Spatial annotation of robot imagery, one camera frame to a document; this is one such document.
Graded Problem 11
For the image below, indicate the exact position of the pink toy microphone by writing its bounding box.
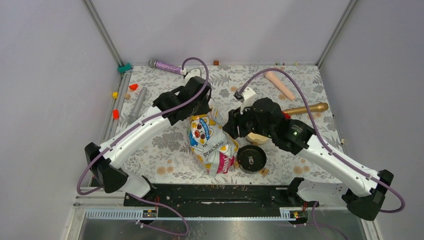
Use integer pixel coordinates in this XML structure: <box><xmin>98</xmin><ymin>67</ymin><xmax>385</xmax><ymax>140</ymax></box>
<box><xmin>263</xmin><ymin>71</ymin><xmax>295</xmax><ymax>101</ymax></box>

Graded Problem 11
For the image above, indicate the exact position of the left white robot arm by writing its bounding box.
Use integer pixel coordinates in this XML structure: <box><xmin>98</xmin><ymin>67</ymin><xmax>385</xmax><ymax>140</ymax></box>
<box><xmin>84</xmin><ymin>76</ymin><xmax>212</xmax><ymax>206</ymax></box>

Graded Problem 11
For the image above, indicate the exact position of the cat print pet food bag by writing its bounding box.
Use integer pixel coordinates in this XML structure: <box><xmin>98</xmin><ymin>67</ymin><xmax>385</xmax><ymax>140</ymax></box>
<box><xmin>187</xmin><ymin>107</ymin><xmax>240</xmax><ymax>178</ymax></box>

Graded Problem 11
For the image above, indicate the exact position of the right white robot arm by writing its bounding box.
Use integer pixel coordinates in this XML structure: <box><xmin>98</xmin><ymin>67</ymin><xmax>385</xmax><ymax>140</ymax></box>
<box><xmin>223</xmin><ymin>97</ymin><xmax>394</xmax><ymax>221</ymax></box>

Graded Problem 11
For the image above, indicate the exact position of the red roof-shaped block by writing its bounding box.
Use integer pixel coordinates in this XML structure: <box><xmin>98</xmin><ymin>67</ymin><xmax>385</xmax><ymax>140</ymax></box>
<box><xmin>128</xmin><ymin>83</ymin><xmax>139</xmax><ymax>91</ymax></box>

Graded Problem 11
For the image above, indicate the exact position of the teal toy block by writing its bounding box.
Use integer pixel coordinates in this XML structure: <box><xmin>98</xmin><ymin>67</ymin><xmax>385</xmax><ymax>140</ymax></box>
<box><xmin>117</xmin><ymin>63</ymin><xmax>133</xmax><ymax>74</ymax></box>

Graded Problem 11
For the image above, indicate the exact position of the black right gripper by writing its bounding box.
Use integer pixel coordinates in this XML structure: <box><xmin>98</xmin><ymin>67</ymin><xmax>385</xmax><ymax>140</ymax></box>
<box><xmin>221</xmin><ymin>100</ymin><xmax>275</xmax><ymax>140</ymax></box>

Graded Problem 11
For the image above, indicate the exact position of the red block at left rail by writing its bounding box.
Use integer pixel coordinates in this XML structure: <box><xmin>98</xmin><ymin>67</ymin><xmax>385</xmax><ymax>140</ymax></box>
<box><xmin>112</xmin><ymin>109</ymin><xmax>120</xmax><ymax>120</ymax></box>

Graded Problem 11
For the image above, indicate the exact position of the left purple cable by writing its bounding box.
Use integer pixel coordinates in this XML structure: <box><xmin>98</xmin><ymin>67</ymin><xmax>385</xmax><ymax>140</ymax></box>
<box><xmin>76</xmin><ymin>56</ymin><xmax>210</xmax><ymax>196</ymax></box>

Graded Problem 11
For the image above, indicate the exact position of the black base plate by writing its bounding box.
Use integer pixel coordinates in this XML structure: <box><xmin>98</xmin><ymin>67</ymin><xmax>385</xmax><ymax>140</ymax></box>
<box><xmin>144</xmin><ymin>184</ymin><xmax>314</xmax><ymax>219</ymax></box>

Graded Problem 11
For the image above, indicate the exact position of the black pet bowl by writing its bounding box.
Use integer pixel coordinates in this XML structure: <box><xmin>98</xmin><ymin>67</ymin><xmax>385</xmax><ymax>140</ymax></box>
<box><xmin>236</xmin><ymin>144</ymin><xmax>267</xmax><ymax>174</ymax></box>

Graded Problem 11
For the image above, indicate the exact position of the small wooden block near bowl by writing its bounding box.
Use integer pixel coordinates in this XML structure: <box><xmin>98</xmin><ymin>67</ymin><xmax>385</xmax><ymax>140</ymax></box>
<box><xmin>259</xmin><ymin>168</ymin><xmax>269</xmax><ymax>177</ymax></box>

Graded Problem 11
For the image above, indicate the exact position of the purple glitter toy microphone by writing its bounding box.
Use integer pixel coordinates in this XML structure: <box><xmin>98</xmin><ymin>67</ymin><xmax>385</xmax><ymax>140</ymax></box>
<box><xmin>147</xmin><ymin>58</ymin><xmax>187</xmax><ymax>76</ymax></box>

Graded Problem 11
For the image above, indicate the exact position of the gold toy microphone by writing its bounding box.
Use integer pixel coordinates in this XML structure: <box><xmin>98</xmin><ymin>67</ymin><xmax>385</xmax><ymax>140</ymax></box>
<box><xmin>282</xmin><ymin>102</ymin><xmax>329</xmax><ymax>116</ymax></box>

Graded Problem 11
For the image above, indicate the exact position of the floral patterned table mat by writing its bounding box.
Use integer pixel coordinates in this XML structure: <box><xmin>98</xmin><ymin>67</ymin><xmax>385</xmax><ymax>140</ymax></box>
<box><xmin>115</xmin><ymin>65</ymin><xmax>343</xmax><ymax>185</ymax></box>

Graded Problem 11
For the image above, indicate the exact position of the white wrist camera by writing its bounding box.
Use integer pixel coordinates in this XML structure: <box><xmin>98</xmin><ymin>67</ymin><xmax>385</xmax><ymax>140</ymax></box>
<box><xmin>180</xmin><ymin>68</ymin><xmax>203</xmax><ymax>83</ymax></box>
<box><xmin>234</xmin><ymin>87</ymin><xmax>256</xmax><ymax>115</ymax></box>

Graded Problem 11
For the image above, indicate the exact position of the cream pet bowl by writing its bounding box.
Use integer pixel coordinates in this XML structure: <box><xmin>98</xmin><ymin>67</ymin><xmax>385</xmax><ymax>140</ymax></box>
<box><xmin>245</xmin><ymin>132</ymin><xmax>270</xmax><ymax>146</ymax></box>

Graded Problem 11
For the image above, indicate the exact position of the grey toy microphone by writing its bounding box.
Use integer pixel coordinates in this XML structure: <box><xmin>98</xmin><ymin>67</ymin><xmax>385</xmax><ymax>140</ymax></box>
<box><xmin>127</xmin><ymin>86</ymin><xmax>148</xmax><ymax>125</ymax></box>

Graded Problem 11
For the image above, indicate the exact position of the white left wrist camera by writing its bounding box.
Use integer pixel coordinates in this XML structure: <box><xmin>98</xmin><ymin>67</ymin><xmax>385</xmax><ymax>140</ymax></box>
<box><xmin>180</xmin><ymin>68</ymin><xmax>203</xmax><ymax>83</ymax></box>

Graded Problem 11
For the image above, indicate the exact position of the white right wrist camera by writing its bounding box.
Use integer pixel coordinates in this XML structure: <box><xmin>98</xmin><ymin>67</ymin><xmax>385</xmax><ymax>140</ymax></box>
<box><xmin>234</xmin><ymin>87</ymin><xmax>256</xmax><ymax>115</ymax></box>

